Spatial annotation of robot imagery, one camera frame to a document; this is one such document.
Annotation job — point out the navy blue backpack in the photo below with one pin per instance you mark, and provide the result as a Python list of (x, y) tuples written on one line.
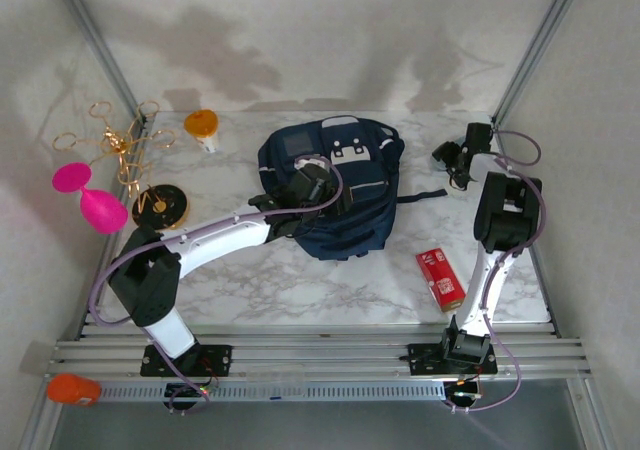
[(360, 230)]

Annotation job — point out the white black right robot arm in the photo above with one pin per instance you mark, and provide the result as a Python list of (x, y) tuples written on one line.
[(505, 210)]

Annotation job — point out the black controller board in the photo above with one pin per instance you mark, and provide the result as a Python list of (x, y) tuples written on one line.
[(187, 392), (462, 392)]

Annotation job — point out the aluminium frame post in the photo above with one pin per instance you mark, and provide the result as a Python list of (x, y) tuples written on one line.
[(540, 45), (90, 25)]

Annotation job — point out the pink plastic goblet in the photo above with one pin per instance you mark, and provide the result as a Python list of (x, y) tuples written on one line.
[(105, 212)]

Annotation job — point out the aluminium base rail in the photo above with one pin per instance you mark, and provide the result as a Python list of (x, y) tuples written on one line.
[(325, 355)]

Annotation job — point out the orange pill bottle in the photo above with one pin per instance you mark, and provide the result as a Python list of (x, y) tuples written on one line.
[(200, 122)]

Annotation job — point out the aluminium side rail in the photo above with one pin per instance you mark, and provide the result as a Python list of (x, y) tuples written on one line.
[(542, 280), (100, 270)]

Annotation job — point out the red rectangular box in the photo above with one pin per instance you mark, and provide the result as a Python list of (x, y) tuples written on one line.
[(441, 280)]

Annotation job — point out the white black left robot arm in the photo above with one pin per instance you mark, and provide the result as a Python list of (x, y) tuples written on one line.
[(215, 240)]

